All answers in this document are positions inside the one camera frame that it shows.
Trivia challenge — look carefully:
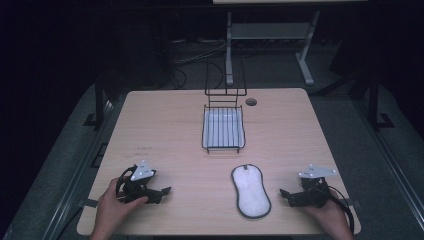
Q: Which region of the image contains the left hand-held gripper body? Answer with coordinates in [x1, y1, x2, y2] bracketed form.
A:
[120, 159, 158, 204]

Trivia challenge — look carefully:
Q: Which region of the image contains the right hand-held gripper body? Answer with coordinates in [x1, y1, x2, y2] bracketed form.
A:
[297, 163, 338, 209]

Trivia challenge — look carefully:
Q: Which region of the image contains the person's right hand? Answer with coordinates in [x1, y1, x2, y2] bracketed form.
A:
[302, 189, 352, 236]

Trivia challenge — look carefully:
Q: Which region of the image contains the person's left hand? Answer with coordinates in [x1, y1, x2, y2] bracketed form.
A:
[94, 176, 150, 236]

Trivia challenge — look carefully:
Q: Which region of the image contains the white oval scrubbing pad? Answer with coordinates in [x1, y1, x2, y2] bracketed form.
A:
[230, 163, 272, 220]

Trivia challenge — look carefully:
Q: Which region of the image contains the white plastic drip tray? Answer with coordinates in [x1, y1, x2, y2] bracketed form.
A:
[203, 108, 245, 150]

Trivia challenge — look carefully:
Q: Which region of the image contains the white metal stand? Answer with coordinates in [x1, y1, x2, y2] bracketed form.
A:
[225, 9, 322, 87]

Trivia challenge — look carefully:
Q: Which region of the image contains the left hand-held gripper cable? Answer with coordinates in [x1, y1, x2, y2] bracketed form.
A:
[115, 165, 138, 202]

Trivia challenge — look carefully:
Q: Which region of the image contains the hand-held gripper cable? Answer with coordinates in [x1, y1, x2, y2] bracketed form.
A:
[324, 185, 355, 234]
[115, 165, 138, 202]

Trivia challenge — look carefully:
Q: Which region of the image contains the right hand-held gripper cable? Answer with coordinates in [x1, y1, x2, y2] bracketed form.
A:
[324, 185, 355, 234]

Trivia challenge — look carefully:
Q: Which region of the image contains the black metal post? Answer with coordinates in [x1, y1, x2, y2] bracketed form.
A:
[83, 78, 113, 129]
[367, 71, 396, 131]

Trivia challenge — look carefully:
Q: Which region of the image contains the black wire rack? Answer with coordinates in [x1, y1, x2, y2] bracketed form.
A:
[201, 55, 248, 155]

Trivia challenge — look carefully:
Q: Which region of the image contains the bundle of floor cables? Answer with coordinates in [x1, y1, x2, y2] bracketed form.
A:
[171, 39, 228, 90]

